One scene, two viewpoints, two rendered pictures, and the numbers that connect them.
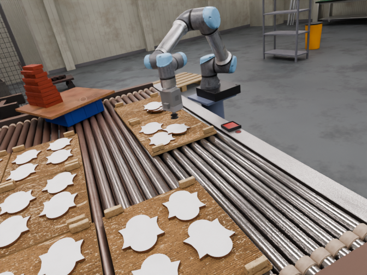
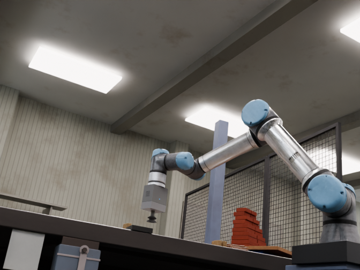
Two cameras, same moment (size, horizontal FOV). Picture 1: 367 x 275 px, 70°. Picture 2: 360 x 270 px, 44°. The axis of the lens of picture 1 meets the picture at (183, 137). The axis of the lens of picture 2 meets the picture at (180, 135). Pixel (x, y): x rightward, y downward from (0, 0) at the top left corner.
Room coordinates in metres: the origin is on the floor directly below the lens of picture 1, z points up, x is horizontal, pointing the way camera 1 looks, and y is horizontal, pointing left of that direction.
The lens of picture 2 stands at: (1.31, -1.84, 0.67)
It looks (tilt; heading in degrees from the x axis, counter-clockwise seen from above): 22 degrees up; 89
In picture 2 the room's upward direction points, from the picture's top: 7 degrees clockwise
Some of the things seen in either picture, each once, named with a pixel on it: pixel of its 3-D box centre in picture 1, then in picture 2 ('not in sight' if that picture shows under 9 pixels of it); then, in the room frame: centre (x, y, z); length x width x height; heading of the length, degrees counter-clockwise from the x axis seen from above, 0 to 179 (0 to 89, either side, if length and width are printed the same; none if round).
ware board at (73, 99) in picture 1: (65, 100); (257, 255); (1.88, 0.79, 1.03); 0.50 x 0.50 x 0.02; 49
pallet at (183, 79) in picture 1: (171, 85); not in sight; (5.43, 0.06, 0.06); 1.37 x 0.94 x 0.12; 120
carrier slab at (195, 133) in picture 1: (169, 129); not in sight; (1.31, 0.07, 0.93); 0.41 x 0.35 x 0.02; 21
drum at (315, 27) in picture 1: (313, 35); not in sight; (6.95, -3.70, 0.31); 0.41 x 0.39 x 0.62; 27
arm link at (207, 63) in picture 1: (208, 64); (338, 203); (1.94, -0.27, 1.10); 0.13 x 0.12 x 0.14; 56
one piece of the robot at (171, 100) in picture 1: (169, 99); (153, 197); (1.25, 0.04, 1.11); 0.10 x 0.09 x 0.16; 132
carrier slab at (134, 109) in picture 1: (145, 109); not in sight; (1.70, 0.22, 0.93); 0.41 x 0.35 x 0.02; 21
